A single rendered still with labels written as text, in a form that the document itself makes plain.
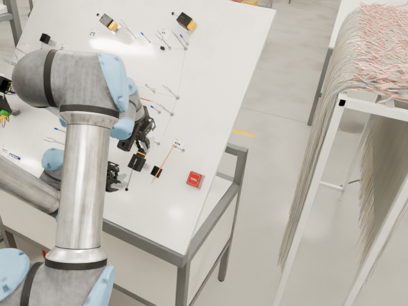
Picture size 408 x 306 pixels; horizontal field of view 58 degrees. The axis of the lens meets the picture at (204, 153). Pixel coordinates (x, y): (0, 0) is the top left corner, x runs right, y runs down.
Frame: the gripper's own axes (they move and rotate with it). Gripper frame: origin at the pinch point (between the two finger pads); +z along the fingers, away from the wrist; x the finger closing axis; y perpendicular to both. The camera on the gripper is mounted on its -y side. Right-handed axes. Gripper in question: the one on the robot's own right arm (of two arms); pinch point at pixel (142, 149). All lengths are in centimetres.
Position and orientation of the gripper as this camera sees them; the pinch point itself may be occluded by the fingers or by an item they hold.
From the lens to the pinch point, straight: 146.2
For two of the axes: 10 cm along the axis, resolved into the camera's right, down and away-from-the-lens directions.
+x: -8.5, -4.0, 3.3
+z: 0.7, 5.4, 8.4
